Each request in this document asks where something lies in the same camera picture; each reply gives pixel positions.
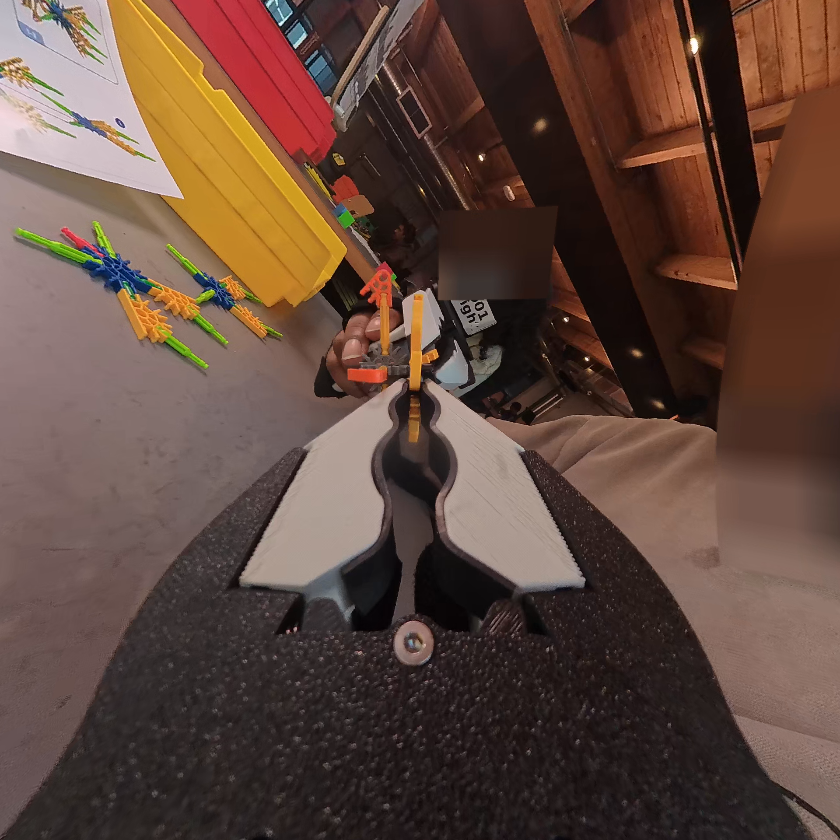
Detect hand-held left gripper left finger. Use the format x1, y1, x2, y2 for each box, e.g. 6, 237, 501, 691
239, 382, 403, 631

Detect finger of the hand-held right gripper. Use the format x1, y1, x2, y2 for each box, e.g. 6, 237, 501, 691
430, 348, 475, 389
402, 289, 442, 349

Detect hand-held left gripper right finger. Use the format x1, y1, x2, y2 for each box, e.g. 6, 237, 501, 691
420, 382, 586, 634

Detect yellow black toy wheel assembly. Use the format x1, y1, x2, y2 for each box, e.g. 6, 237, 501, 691
346, 262, 441, 442

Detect person's right forearm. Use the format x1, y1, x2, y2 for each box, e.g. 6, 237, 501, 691
486, 413, 719, 480

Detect grey desk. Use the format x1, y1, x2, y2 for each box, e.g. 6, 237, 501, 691
0, 151, 395, 831

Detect person's right hand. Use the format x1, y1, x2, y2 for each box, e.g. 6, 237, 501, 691
315, 308, 395, 399

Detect person's torso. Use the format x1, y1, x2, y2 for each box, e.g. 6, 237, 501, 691
564, 453, 840, 840

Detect small blue green toy assembly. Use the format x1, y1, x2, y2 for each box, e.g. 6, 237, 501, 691
165, 244, 283, 340

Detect whiteboard on stand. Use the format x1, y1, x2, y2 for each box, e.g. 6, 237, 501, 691
331, 0, 427, 129

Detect yellow plastic bin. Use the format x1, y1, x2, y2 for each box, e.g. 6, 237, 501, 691
108, 0, 349, 308

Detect red plastic bin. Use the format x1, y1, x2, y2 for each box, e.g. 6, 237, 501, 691
172, 0, 339, 165

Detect large blue green toy assembly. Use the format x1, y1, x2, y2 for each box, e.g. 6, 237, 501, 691
14, 221, 229, 370

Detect white instruction sheet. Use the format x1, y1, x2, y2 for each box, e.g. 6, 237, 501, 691
0, 0, 185, 199

